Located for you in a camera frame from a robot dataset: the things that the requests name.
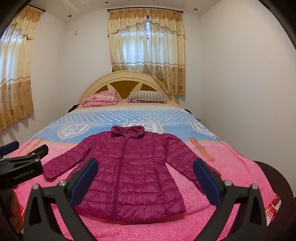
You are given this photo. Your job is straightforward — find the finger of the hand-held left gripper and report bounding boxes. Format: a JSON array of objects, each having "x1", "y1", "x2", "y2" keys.
[
  {"x1": 0, "y1": 140, "x2": 20, "y2": 160},
  {"x1": 14, "y1": 144, "x2": 49, "y2": 166}
]

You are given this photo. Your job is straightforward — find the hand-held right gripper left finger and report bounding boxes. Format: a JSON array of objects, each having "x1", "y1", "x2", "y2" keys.
[{"x1": 23, "y1": 158, "x2": 99, "y2": 241}]

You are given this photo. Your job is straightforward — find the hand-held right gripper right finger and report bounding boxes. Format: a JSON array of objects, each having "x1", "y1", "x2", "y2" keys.
[{"x1": 193, "y1": 159, "x2": 274, "y2": 241}]

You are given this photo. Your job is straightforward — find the magenta puffer jacket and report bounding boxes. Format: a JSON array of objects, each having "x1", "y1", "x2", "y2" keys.
[{"x1": 43, "y1": 126, "x2": 221, "y2": 225}]

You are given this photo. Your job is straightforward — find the wide beige floral curtain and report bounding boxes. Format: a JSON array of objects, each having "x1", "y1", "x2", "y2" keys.
[{"x1": 0, "y1": 8, "x2": 42, "y2": 133}]

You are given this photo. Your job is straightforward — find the pink and blue printed blanket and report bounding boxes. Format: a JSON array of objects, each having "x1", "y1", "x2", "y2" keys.
[{"x1": 9, "y1": 100, "x2": 281, "y2": 241}]

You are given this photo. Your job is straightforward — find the red plaid bed sheet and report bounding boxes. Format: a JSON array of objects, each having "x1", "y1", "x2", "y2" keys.
[{"x1": 264, "y1": 195, "x2": 281, "y2": 227}]

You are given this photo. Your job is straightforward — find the folded pink quilt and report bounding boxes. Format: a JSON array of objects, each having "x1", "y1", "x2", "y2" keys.
[{"x1": 81, "y1": 90, "x2": 119, "y2": 108}]

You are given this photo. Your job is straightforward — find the cream arched bed headboard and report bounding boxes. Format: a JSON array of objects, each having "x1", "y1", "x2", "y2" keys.
[{"x1": 79, "y1": 71, "x2": 177, "y2": 107}]

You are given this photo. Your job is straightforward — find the striped pillow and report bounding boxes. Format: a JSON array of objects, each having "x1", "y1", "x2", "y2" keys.
[{"x1": 127, "y1": 90, "x2": 167, "y2": 103}]

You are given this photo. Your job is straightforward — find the long beige floral curtain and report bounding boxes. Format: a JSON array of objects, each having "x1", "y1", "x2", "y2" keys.
[{"x1": 148, "y1": 9, "x2": 186, "y2": 96}]

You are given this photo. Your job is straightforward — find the short beige floral curtain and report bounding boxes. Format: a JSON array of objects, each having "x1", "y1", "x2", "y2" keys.
[{"x1": 107, "y1": 10, "x2": 149, "y2": 73}]

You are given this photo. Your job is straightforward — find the window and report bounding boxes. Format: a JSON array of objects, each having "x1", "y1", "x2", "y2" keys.
[{"x1": 146, "y1": 20, "x2": 151, "y2": 58}]

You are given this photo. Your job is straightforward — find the dark brown bed frame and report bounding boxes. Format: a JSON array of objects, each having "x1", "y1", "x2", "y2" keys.
[{"x1": 252, "y1": 160, "x2": 296, "y2": 241}]

